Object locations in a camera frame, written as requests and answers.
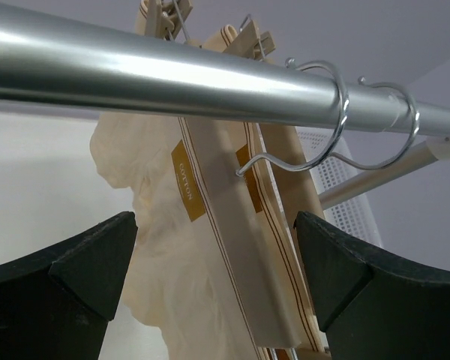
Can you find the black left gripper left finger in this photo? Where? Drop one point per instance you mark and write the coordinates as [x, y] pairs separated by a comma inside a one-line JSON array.
[[56, 303]]

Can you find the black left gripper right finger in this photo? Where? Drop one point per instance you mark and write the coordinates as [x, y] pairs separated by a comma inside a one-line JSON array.
[[371, 303]]

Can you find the beige clip hanger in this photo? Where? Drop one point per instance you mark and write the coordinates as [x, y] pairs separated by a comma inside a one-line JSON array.
[[216, 267]]

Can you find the silver and white clothes rack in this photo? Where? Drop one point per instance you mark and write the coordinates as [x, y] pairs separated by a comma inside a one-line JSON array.
[[47, 59]]

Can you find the cream beige underwear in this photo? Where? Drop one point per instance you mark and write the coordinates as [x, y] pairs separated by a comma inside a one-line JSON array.
[[212, 267]]

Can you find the white plastic basket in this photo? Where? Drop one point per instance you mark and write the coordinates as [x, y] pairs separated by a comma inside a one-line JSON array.
[[353, 216]]

